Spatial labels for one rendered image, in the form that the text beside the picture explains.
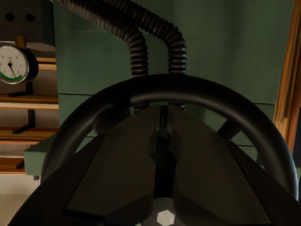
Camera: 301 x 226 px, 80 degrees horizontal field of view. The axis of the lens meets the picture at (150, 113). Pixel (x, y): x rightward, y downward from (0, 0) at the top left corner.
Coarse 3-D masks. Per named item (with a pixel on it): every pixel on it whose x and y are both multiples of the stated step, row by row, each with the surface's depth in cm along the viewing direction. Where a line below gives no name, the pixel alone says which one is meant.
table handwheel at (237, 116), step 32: (96, 96) 18; (128, 96) 17; (160, 96) 18; (192, 96) 17; (224, 96) 17; (64, 128) 18; (224, 128) 19; (256, 128) 18; (64, 160) 19; (160, 160) 28; (288, 160) 18; (160, 192) 18; (160, 224) 19
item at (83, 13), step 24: (72, 0) 24; (96, 0) 24; (120, 0) 23; (96, 24) 24; (120, 24) 22; (144, 24) 23; (168, 24) 22; (144, 48) 22; (168, 48) 23; (144, 72) 23; (168, 144) 26
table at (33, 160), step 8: (40, 144) 43; (48, 144) 44; (24, 152) 40; (32, 152) 40; (40, 152) 40; (24, 160) 40; (32, 160) 40; (40, 160) 40; (256, 160) 40; (32, 168) 40; (40, 168) 40; (296, 168) 38
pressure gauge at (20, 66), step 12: (0, 48) 29; (12, 48) 29; (24, 48) 32; (0, 60) 30; (12, 60) 30; (24, 60) 30; (36, 60) 32; (0, 72) 30; (12, 72) 30; (24, 72) 30; (36, 72) 32
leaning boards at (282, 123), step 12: (300, 0) 132; (300, 12) 139; (300, 24) 139; (288, 36) 140; (300, 36) 140; (288, 48) 140; (300, 48) 144; (288, 60) 140; (300, 60) 144; (288, 72) 142; (300, 72) 144; (288, 84) 148; (300, 84) 144; (288, 96) 152; (300, 96) 145; (276, 108) 152; (288, 108) 152; (276, 120) 154; (288, 120) 154; (288, 132) 156; (288, 144) 157
